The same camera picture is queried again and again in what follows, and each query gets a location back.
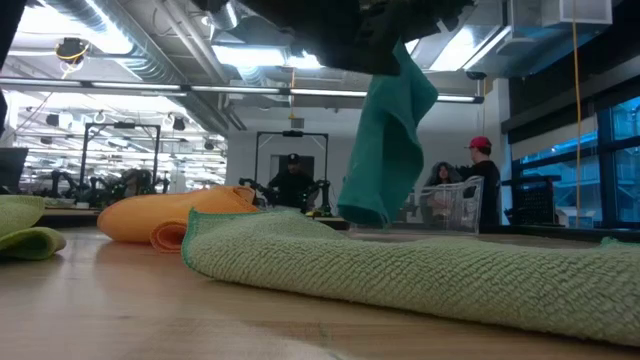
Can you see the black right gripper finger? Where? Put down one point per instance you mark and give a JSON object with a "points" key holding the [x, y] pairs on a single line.
{"points": [[365, 62]]}

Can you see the teal microfiber towel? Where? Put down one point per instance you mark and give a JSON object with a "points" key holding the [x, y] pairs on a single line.
{"points": [[390, 150]]}

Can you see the pale green microfiber towel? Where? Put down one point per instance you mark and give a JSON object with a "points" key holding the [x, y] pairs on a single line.
{"points": [[400, 280]]}

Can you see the orange microfiber towel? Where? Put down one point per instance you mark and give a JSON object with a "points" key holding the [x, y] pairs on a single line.
{"points": [[150, 212]]}

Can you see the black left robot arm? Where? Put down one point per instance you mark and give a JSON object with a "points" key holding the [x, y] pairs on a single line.
{"points": [[7, 20]]}

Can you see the lime green microfiber towel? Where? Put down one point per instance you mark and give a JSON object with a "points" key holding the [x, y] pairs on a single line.
{"points": [[25, 240]]}

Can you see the long ceiling light bar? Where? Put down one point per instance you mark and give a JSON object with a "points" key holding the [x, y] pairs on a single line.
{"points": [[240, 90]]}

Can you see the person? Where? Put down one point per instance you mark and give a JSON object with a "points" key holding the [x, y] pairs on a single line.
{"points": [[442, 175], [485, 175], [292, 185]]}

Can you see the clear plastic bin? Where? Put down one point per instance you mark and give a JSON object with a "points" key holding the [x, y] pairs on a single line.
{"points": [[460, 205]]}

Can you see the black crate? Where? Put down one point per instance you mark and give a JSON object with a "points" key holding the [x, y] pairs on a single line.
{"points": [[535, 200]]}

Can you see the white box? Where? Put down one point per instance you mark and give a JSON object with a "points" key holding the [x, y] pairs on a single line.
{"points": [[567, 217]]}

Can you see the black ceiling dome device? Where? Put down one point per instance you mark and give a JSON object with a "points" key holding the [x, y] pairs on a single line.
{"points": [[72, 50]]}

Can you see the black monitor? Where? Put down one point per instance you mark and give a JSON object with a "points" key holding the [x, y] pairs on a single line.
{"points": [[12, 167]]}

